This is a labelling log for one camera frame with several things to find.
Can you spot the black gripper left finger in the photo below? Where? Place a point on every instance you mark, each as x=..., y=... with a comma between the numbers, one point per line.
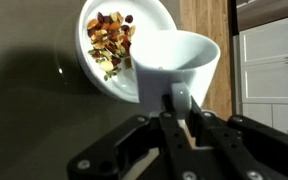
x=114, y=155

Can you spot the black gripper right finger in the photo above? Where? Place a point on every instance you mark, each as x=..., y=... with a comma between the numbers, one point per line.
x=252, y=150

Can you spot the white ceramic mug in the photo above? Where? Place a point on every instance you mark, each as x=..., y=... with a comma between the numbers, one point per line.
x=176, y=63

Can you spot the white cereal bowl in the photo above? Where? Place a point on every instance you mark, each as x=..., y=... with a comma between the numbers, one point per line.
x=104, y=33

